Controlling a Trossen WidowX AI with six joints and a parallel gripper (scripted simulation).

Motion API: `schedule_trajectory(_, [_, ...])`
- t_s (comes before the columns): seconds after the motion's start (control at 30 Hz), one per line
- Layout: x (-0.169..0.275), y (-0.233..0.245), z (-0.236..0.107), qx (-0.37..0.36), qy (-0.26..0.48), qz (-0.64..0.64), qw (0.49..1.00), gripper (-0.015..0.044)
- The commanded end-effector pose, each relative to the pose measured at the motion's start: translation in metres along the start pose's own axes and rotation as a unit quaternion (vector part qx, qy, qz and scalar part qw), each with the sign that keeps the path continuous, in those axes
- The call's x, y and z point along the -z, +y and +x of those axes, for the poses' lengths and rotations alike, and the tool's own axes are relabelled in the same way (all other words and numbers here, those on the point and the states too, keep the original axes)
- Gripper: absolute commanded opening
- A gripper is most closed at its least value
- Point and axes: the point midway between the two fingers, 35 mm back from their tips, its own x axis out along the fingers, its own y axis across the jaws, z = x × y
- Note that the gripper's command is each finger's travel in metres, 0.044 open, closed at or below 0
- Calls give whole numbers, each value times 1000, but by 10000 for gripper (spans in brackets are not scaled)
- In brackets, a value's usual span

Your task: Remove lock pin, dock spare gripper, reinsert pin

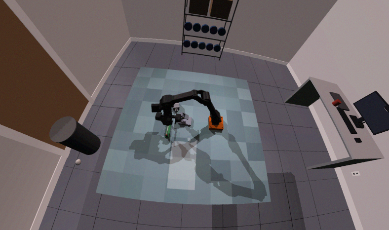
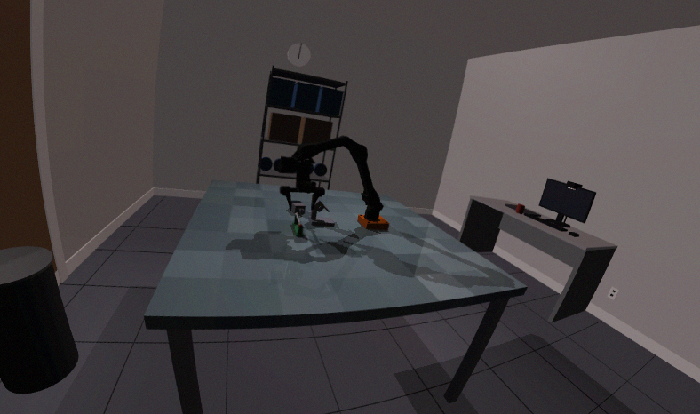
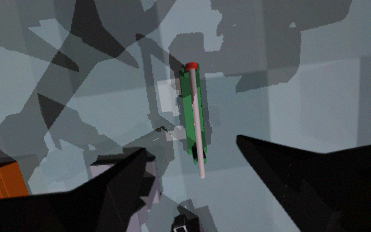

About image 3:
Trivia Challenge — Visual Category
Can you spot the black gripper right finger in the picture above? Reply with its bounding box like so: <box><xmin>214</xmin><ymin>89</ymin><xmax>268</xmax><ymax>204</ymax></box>
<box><xmin>237</xmin><ymin>135</ymin><xmax>371</xmax><ymax>232</ymax></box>

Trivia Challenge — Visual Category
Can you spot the grey pin with red cap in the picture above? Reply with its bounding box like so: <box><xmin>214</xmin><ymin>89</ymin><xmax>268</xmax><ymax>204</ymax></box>
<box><xmin>185</xmin><ymin>62</ymin><xmax>205</xmax><ymax>177</ymax></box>

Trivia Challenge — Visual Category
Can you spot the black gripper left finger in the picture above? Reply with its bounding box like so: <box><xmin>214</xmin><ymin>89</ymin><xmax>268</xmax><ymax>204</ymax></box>
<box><xmin>0</xmin><ymin>148</ymin><xmax>147</xmax><ymax>232</ymax></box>

